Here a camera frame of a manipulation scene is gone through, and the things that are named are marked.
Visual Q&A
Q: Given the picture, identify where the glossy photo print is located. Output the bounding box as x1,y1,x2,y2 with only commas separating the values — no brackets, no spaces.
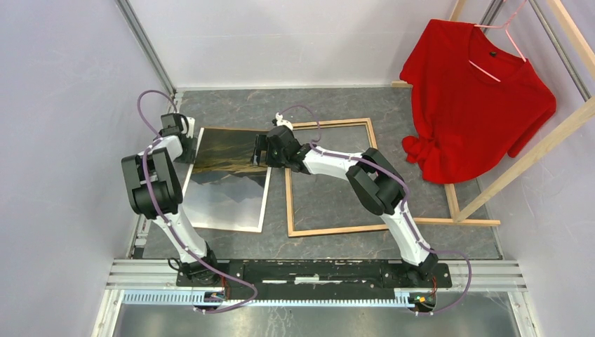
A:
182,128,271,233

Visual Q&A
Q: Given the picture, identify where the black wooden picture frame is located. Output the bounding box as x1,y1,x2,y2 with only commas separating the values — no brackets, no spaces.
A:
274,117,392,239

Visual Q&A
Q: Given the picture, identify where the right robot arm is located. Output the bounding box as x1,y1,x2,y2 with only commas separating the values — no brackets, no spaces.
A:
253,126,439,286

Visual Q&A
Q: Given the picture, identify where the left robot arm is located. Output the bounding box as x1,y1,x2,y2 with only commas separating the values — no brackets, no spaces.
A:
121,113,220,286

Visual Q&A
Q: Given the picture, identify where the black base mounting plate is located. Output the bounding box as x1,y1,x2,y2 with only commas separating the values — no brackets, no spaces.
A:
176,259,453,301

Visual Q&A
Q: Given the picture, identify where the red t-shirt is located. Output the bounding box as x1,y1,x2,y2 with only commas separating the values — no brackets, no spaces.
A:
400,19,556,185

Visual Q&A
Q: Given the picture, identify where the wooden clothes rack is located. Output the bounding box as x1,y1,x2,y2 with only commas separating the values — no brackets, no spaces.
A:
415,1,594,227

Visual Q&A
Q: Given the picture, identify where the pink clothes hanger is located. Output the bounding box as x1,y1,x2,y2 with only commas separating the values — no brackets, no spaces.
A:
468,0,531,84

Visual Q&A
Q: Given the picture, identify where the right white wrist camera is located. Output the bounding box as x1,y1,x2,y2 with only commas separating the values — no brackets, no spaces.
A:
272,112,293,131

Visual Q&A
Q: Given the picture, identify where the aluminium rail frame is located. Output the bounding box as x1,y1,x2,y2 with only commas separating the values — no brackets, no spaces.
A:
91,0,542,337

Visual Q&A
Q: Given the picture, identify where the white slotted cable duct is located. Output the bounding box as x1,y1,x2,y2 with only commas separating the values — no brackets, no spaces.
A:
122,290,414,308

